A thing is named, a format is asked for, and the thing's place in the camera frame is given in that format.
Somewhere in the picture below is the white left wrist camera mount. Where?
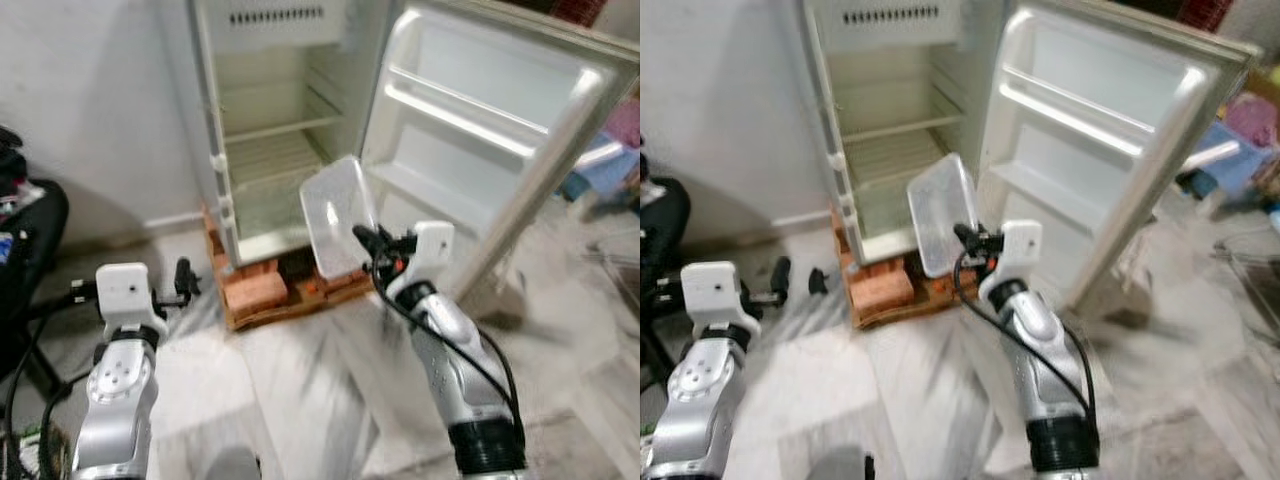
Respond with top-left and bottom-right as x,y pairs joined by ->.
96,262 -> 163,334
679,261 -> 748,334

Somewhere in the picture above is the blue cloth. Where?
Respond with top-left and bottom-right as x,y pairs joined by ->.
562,130 -> 641,206
1190,120 -> 1276,199

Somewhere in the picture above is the white fridge door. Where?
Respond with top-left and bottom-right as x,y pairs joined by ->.
358,5 -> 641,303
978,0 -> 1264,313

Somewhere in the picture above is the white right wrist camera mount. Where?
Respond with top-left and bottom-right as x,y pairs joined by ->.
985,219 -> 1044,298
388,221 -> 457,299

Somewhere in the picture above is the clear plastic food container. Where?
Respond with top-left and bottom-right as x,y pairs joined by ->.
299,154 -> 380,282
906,152 -> 982,280

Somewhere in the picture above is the red mesh item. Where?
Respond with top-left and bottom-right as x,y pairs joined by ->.
1178,0 -> 1237,31
548,0 -> 603,28

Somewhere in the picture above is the small white fridge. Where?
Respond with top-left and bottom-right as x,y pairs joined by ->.
155,0 -> 401,269
798,0 -> 1011,269

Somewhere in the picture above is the wooden fridge base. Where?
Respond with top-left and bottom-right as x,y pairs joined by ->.
204,205 -> 379,332
836,208 -> 977,332

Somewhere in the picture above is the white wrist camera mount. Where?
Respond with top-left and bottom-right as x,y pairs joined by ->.
985,219 -> 1044,298
96,262 -> 163,334
388,221 -> 457,299
679,261 -> 748,334

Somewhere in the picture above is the fridge wire shelf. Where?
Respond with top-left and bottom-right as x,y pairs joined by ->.
220,85 -> 347,143
838,85 -> 966,143

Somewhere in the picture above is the black office chair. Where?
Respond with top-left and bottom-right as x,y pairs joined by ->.
0,125 -> 71,401
640,150 -> 693,391

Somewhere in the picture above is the orange brick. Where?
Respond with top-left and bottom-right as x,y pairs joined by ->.
222,268 -> 293,314
850,265 -> 917,312

